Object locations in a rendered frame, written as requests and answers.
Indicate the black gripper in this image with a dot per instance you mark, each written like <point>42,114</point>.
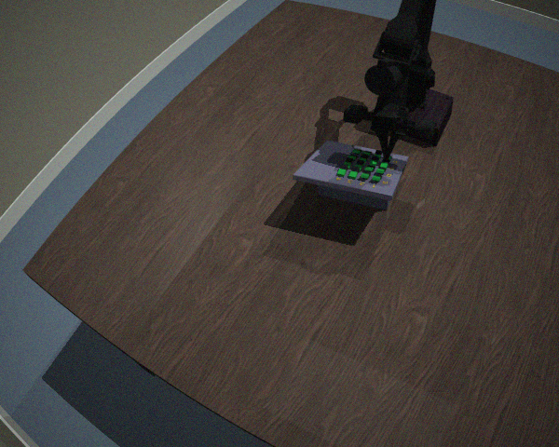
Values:
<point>423,127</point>

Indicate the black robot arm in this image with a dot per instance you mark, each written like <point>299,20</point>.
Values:
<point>405,64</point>

